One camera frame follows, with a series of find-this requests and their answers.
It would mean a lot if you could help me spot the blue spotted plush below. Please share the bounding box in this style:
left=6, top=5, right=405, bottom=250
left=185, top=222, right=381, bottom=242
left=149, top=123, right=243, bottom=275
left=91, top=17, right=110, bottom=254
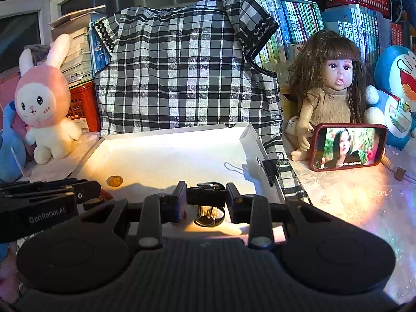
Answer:
left=0, top=102, right=28, bottom=183

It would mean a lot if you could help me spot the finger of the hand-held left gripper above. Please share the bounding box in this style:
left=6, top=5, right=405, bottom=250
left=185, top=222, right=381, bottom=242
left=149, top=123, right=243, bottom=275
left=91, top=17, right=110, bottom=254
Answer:
left=0, top=178, right=89, bottom=193
left=0, top=181, right=102, bottom=206

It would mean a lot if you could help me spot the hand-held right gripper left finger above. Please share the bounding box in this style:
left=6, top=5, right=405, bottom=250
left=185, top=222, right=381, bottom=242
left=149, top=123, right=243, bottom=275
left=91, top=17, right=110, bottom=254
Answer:
left=78, top=181, right=188, bottom=249

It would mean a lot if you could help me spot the long-haired doll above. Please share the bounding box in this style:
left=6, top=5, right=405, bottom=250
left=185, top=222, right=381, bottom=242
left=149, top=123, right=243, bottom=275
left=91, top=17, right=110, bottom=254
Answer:
left=284, top=30, right=368, bottom=162

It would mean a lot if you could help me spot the pink hooded bunny plush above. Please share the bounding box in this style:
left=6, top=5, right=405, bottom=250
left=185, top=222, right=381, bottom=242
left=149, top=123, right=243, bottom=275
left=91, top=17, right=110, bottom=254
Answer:
left=15, top=33, right=82, bottom=165

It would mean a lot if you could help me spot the blue cat plush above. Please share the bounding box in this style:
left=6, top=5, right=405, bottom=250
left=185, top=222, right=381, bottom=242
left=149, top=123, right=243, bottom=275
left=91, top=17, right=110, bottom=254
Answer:
left=364, top=45, right=416, bottom=152

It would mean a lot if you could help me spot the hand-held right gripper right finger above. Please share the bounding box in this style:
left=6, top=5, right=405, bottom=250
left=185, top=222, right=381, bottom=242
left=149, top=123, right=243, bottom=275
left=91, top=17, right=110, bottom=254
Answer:
left=225, top=183, right=339, bottom=250

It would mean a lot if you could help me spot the black white plaid cloth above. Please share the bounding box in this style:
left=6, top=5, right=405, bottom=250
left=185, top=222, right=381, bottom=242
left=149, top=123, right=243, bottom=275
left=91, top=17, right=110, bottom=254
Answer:
left=89, top=0, right=313, bottom=205

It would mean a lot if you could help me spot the red plastic crate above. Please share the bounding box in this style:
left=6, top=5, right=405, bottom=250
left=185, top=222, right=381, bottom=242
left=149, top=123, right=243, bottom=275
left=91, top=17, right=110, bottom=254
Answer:
left=67, top=83, right=101, bottom=132

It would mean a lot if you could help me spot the white cardboard box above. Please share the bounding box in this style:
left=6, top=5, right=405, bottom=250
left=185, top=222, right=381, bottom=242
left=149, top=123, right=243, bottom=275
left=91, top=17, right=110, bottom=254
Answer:
left=65, top=122, right=290, bottom=244

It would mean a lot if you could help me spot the stack of white books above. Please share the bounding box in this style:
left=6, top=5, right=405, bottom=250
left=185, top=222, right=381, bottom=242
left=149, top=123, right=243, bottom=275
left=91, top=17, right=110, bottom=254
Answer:
left=49, top=5, right=108, bottom=87

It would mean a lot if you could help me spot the beaded cord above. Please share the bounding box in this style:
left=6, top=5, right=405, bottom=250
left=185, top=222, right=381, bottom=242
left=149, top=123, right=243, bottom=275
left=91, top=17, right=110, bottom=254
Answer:
left=382, top=154, right=416, bottom=183

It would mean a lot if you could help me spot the pink bag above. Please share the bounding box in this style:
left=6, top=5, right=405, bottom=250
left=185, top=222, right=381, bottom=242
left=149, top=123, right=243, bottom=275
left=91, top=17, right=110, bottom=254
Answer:
left=0, top=71, right=23, bottom=111

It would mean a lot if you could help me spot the row of books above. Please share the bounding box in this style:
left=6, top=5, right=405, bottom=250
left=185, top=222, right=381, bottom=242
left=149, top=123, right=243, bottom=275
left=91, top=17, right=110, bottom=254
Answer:
left=253, top=0, right=416, bottom=69

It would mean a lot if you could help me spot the blue book bundle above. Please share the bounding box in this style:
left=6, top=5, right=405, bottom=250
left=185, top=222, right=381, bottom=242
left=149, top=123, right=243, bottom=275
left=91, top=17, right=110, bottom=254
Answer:
left=89, top=23, right=113, bottom=72

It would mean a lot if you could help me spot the grey cloth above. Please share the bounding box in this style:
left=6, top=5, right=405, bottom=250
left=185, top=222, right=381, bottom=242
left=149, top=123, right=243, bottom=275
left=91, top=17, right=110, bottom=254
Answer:
left=24, top=45, right=51, bottom=59

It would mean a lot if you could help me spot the red-cased smartphone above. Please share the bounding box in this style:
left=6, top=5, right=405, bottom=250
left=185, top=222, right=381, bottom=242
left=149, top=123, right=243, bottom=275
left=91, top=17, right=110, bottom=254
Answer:
left=309, top=123, right=388, bottom=172

